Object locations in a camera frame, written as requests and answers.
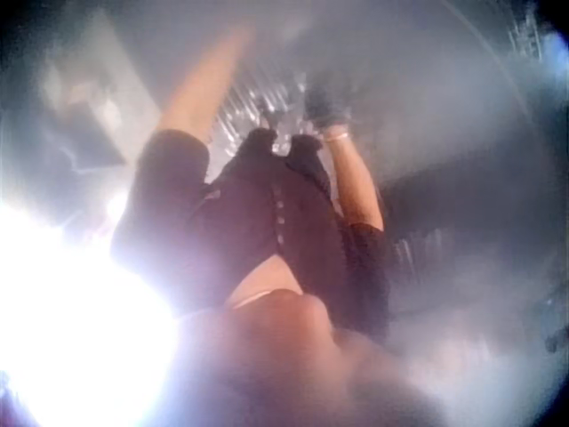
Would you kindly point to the person's right hand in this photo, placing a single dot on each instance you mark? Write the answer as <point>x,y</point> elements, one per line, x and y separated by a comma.
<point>326,107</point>

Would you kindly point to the shiny metal ribbed rack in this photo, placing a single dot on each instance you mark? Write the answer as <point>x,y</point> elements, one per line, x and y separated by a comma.
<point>260,100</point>

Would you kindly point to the dark counter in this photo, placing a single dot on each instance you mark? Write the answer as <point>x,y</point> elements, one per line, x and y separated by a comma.
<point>467,222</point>

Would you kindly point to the grey cabinet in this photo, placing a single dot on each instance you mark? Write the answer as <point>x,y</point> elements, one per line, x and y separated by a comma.
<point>102,89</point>

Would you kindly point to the shelf with shiny utensils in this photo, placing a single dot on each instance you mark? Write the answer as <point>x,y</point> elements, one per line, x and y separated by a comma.
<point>529,33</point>

